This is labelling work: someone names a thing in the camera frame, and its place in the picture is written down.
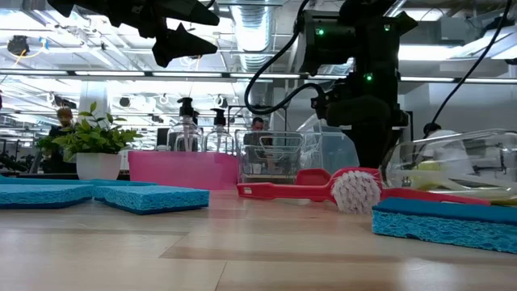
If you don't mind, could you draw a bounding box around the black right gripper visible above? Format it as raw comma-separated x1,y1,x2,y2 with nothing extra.
309,72,410,169

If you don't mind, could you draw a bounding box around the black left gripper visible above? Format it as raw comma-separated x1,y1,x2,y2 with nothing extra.
46,0,221,69

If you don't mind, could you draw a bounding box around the yellow-green dish brush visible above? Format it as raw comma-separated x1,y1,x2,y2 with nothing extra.
411,159,517,206

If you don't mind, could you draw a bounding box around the clear soap pump bottle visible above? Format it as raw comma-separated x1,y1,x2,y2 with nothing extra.
204,108,236,154
183,108,205,153
166,96,204,153
379,128,517,205

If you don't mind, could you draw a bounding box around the thin red dish brush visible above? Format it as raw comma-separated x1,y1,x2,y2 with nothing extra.
236,167,383,215

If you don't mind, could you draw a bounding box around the dark blue scrub sponge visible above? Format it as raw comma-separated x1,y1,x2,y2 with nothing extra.
371,196,517,255

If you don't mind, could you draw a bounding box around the light blue sponge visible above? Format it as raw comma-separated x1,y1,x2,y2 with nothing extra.
0,183,95,210
93,185,211,216

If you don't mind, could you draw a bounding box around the person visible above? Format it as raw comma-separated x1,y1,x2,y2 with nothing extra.
48,107,78,174
422,121,460,141
243,116,276,147

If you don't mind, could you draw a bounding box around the small clear plastic bin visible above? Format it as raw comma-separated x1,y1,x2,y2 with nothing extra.
235,129,324,186

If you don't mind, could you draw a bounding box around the black monitor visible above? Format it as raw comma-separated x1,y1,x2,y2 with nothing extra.
156,127,170,151

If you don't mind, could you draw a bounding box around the pink plastic bin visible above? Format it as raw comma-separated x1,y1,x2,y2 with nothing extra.
128,150,239,192

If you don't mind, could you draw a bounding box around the green plant in white pot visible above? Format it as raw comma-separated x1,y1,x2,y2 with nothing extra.
52,100,143,181

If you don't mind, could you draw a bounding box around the round black ceiling fixture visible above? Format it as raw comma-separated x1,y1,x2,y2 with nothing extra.
6,35,30,56

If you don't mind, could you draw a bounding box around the silver ventilation duct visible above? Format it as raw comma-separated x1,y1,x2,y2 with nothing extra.
229,0,278,74

